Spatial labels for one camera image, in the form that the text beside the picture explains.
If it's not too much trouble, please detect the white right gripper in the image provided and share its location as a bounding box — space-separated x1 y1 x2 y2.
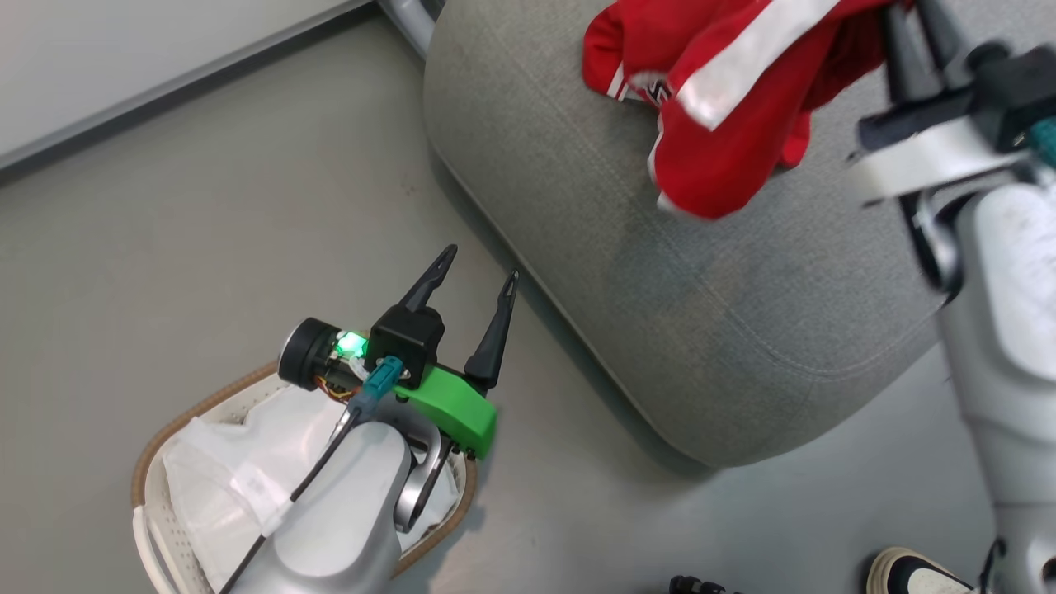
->
846 0 1034 207

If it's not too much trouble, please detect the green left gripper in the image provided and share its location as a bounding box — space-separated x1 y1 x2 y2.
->
276 243 521 460

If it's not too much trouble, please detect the red basketball jersey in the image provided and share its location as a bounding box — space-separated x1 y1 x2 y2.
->
582 0 915 221

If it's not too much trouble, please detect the white laundry basket brown rim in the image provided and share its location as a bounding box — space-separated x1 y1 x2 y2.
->
130 360 481 594

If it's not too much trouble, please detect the grey fabric sofa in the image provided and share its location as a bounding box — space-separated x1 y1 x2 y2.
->
422 0 1056 473

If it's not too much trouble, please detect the grey metal sofa leg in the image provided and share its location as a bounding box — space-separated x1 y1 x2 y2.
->
378 0 448 60

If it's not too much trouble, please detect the white cloth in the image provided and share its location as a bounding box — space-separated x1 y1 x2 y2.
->
162 383 461 594

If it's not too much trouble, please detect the white and black shoe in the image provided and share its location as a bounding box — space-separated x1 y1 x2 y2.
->
865 546 978 594

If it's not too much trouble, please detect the teal left cable connector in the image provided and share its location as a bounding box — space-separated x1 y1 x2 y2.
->
346 356 406 413

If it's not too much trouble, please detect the teal cable connector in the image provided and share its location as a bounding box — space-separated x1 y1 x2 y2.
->
1026 115 1056 172
346 356 406 413

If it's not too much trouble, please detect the teal right cable connector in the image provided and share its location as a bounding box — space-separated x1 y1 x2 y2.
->
1026 115 1056 172

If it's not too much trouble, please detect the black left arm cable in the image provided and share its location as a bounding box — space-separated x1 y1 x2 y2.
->
217 403 368 594

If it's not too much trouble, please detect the white paper cable tag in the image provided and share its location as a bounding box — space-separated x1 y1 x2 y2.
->
230 462 295 537

